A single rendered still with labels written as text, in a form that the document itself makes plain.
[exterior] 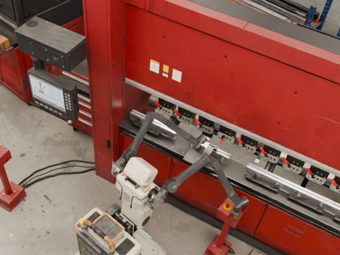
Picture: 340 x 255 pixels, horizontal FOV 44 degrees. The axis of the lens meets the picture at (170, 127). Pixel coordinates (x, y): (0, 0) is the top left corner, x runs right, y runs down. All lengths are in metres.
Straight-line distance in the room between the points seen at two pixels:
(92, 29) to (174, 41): 0.65
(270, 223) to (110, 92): 1.89
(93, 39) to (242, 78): 1.21
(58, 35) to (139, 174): 1.23
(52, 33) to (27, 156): 2.06
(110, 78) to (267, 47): 1.37
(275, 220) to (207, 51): 1.71
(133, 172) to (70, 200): 1.61
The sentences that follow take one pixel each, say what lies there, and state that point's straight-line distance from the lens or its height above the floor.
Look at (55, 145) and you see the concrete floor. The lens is 5.18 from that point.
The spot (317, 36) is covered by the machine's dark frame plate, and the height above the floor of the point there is 2.30.
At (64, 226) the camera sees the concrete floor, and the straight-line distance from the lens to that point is 4.54.
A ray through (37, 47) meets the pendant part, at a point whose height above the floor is 1.88.
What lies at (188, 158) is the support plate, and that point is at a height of 1.00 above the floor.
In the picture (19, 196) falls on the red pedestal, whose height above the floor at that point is 0.07.
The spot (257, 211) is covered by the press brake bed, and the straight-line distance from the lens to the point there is 4.05.
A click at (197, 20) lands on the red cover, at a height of 2.23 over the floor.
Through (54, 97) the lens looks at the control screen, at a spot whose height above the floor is 1.44.
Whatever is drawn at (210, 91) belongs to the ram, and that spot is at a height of 1.65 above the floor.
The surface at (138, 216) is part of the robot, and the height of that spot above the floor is 0.85.
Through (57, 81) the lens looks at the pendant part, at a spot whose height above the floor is 1.60.
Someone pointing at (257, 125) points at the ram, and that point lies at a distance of 3.45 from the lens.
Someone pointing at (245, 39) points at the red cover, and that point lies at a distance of 3.02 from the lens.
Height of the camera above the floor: 3.90
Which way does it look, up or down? 47 degrees down
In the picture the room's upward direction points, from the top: 7 degrees clockwise
